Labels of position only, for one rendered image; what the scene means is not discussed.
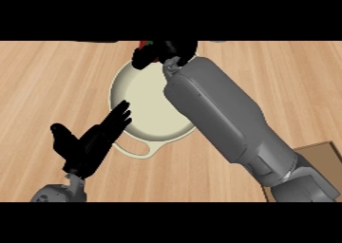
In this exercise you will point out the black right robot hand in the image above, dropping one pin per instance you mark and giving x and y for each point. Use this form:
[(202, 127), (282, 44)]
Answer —
[(171, 50)]

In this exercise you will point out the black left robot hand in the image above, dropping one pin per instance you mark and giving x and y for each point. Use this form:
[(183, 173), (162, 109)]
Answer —
[(92, 142)]

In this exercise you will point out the red tomato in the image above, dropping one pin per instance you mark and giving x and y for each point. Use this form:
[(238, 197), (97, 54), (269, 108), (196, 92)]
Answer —
[(148, 45)]

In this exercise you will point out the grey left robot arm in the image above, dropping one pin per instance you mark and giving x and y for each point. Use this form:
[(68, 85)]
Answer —
[(62, 191)]

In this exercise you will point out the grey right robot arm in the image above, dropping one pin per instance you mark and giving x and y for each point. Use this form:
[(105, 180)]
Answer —
[(239, 133)]

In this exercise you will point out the cream pot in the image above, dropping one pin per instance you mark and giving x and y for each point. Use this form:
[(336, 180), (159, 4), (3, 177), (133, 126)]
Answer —
[(148, 104)]

